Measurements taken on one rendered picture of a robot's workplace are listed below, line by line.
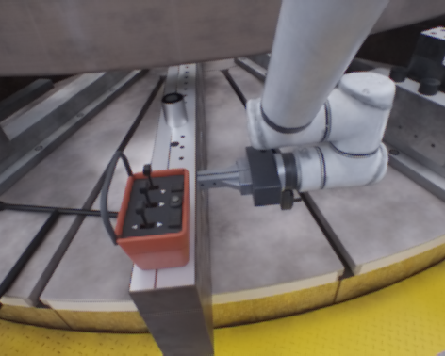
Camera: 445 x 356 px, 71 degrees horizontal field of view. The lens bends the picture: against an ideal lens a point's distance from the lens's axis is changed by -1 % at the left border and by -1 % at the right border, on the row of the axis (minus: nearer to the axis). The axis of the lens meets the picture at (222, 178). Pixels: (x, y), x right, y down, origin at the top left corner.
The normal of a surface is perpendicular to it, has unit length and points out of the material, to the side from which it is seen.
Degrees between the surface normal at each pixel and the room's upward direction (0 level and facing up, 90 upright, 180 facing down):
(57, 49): 90
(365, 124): 90
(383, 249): 0
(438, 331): 0
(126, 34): 90
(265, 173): 0
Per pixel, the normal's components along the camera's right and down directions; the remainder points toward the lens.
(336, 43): 0.02, 0.97
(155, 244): 0.07, 0.74
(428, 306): -0.08, -0.75
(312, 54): -0.34, 0.91
